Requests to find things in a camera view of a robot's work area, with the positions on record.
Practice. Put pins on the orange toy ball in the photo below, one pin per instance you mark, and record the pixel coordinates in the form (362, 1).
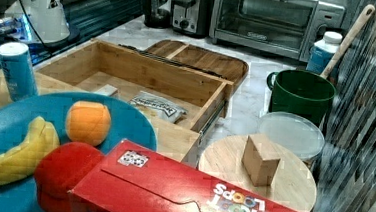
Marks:
(88, 122)

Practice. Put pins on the wooden drawer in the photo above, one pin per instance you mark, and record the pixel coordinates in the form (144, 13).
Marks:
(95, 63)

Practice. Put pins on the wooden spoon handle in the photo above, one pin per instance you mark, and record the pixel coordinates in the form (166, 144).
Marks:
(357, 26)

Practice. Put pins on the small white box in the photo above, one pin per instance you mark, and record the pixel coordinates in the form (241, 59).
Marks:
(108, 90)

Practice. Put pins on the silver toaster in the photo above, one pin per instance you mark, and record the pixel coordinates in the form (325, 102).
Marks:
(192, 17)

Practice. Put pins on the black coffee maker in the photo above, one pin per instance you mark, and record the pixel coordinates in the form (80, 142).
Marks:
(157, 13)

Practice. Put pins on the clear plastic lidded container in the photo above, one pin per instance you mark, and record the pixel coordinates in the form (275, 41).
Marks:
(294, 133)

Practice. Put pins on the green mug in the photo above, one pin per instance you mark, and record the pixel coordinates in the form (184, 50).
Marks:
(301, 93)

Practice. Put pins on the wooden block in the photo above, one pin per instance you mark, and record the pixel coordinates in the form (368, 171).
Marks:
(260, 159)

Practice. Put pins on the dark wooden tray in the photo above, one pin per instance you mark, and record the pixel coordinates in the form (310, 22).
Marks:
(231, 68)

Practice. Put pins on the round wooden board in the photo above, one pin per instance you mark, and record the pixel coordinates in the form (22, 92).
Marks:
(292, 185)

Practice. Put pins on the red plush toy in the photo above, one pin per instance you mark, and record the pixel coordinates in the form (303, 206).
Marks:
(62, 169)

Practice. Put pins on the blue cylindrical can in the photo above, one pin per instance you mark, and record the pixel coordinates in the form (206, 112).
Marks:
(16, 65)

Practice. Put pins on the white snack packet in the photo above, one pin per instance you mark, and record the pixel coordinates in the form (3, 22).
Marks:
(158, 106)

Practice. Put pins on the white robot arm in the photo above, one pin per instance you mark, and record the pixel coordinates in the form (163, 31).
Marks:
(41, 22)

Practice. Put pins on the yellow toy banana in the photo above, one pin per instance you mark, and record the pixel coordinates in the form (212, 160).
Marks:
(20, 161)

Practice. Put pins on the red Froot Loops box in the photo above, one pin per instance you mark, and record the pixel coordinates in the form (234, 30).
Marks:
(132, 178)

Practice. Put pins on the blue white bottle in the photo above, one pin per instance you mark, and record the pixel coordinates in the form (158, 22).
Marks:
(323, 51)

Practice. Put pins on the dark bronze drawer handle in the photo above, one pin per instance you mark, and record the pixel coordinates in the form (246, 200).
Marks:
(165, 60)

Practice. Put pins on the silver toaster oven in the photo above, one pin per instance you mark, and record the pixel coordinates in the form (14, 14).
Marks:
(283, 27)

